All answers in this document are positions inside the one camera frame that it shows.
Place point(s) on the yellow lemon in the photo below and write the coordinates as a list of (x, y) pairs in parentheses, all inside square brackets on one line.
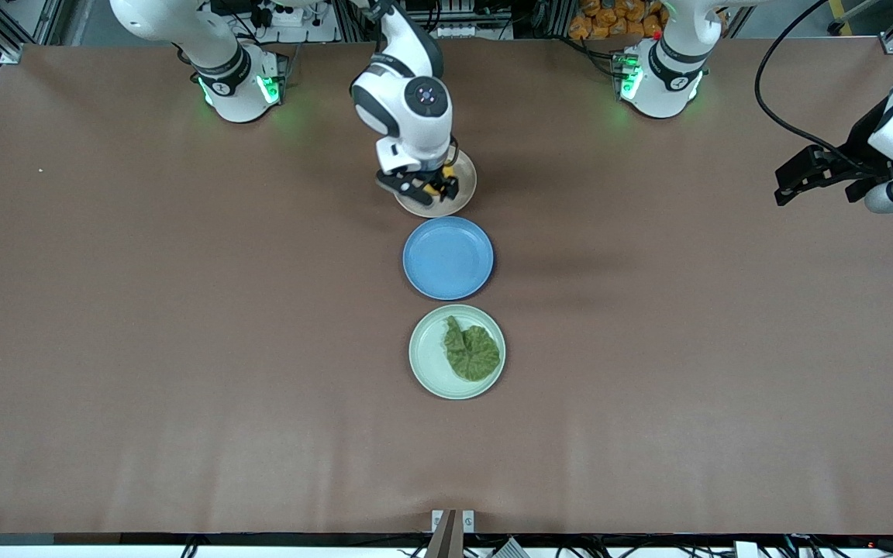
[(449, 172)]

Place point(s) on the green lettuce leaf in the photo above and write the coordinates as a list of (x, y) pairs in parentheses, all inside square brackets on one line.
[(474, 353)]

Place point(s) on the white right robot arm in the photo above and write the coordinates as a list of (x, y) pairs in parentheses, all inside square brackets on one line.
[(415, 101)]

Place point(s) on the pink plate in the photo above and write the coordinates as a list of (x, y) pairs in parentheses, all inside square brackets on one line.
[(463, 195)]

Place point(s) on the blue plate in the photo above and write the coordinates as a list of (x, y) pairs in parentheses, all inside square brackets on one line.
[(448, 258)]

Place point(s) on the pale green plate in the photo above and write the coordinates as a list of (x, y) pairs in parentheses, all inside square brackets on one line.
[(427, 356)]

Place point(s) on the white power strip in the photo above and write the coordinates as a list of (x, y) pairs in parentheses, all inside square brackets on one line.
[(287, 14)]

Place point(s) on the bag of oranges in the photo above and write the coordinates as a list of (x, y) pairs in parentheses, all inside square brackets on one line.
[(609, 19)]

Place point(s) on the brown table cover sheet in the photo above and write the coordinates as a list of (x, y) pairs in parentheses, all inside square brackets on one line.
[(183, 434)]

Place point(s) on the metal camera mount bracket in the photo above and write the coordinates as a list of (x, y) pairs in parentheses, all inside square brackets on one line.
[(453, 531)]

